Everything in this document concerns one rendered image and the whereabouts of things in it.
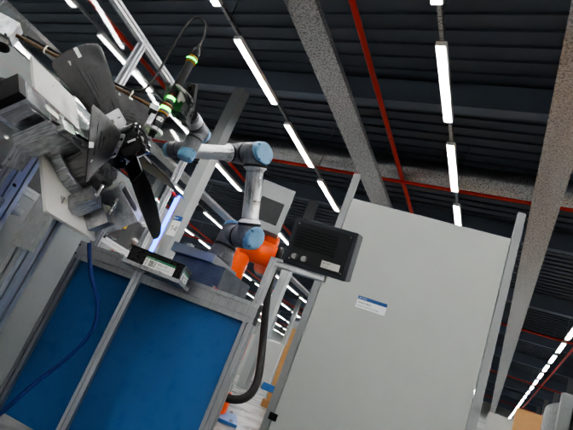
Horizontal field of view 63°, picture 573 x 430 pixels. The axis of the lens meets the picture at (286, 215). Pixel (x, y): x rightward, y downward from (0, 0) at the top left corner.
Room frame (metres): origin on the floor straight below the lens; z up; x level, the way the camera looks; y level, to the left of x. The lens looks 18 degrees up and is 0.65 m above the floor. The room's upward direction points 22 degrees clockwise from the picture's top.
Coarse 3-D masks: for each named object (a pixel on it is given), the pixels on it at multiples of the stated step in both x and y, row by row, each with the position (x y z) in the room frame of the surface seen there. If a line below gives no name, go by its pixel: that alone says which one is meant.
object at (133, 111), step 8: (120, 96) 1.75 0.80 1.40; (128, 96) 1.78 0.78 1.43; (120, 104) 1.72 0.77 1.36; (128, 104) 1.74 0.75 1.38; (136, 104) 1.78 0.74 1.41; (128, 112) 1.71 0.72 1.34; (136, 112) 1.74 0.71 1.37; (144, 112) 1.78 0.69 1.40; (128, 120) 1.69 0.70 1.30; (136, 120) 1.71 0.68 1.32; (144, 120) 1.74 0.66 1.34
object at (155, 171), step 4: (144, 164) 1.76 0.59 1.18; (152, 164) 1.72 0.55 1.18; (144, 168) 1.84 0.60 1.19; (148, 168) 1.80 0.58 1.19; (152, 168) 1.77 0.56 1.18; (156, 168) 1.74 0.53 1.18; (152, 172) 1.85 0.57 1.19; (156, 172) 1.80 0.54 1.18; (160, 172) 1.76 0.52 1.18; (156, 176) 1.87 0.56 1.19; (160, 176) 1.81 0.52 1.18; (164, 176) 1.78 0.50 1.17; (160, 180) 1.93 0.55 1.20; (164, 180) 1.85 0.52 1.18; (168, 180) 1.79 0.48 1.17; (168, 184) 1.88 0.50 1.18; (172, 184) 1.81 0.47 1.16; (172, 188) 1.88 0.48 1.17; (176, 188) 1.82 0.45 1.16; (176, 192) 1.92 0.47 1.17
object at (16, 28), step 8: (0, 16) 1.51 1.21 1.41; (8, 16) 1.52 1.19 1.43; (0, 24) 1.52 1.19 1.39; (8, 24) 1.52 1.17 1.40; (16, 24) 1.53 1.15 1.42; (0, 32) 1.52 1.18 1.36; (8, 32) 1.53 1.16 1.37; (16, 32) 1.55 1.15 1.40; (8, 40) 1.56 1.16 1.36; (16, 40) 1.59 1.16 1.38
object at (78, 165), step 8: (88, 136) 1.56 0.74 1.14; (72, 160) 1.56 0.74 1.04; (80, 160) 1.56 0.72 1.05; (72, 168) 1.58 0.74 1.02; (80, 168) 1.57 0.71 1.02; (104, 168) 1.61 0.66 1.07; (80, 176) 1.60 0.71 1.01; (96, 176) 1.61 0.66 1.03; (104, 176) 1.62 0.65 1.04; (112, 176) 1.66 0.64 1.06; (80, 184) 1.62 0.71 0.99; (88, 184) 1.63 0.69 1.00; (96, 184) 1.64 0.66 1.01; (112, 184) 1.71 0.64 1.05
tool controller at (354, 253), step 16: (304, 224) 1.76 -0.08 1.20; (320, 224) 1.74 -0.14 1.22; (304, 240) 1.77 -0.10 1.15; (320, 240) 1.74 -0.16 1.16; (336, 240) 1.72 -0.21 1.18; (352, 240) 1.69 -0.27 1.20; (288, 256) 1.80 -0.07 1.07; (304, 256) 1.76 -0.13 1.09; (320, 256) 1.75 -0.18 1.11; (336, 256) 1.73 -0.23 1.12; (352, 256) 1.71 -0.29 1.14; (320, 272) 1.76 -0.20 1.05; (336, 272) 1.73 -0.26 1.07; (352, 272) 1.81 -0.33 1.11
